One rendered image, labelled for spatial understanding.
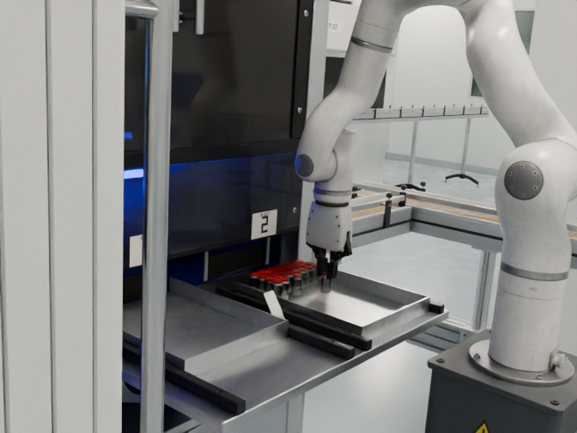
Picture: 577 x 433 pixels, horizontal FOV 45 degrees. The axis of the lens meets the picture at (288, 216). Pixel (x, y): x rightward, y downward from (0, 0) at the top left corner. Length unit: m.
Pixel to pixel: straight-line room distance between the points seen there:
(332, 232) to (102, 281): 0.94
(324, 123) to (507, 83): 0.37
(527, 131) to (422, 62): 9.24
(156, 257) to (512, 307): 0.79
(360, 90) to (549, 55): 1.50
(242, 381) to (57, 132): 0.68
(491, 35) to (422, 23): 9.30
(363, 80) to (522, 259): 0.47
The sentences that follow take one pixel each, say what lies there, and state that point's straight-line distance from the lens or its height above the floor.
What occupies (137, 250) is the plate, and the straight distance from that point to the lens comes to 1.36.
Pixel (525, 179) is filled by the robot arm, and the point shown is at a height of 1.23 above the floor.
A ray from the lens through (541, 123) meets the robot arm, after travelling 1.33.
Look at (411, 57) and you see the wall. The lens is 10.65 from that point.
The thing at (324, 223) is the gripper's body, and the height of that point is 1.05.
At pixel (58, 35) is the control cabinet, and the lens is 0.57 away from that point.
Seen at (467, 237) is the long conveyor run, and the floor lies 0.87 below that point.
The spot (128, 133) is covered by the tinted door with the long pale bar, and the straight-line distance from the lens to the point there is 1.31.
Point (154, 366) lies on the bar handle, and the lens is 0.73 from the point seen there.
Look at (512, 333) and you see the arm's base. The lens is 1.33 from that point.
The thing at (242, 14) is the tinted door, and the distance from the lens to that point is 1.50.
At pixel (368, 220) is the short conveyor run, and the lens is 2.17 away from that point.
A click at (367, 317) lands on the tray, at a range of 1.46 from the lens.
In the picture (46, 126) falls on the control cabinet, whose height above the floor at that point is 1.33.
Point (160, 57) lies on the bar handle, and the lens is 0.66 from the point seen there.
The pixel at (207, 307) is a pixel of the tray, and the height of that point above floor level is 0.88.
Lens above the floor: 1.39
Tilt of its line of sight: 13 degrees down
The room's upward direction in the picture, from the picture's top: 4 degrees clockwise
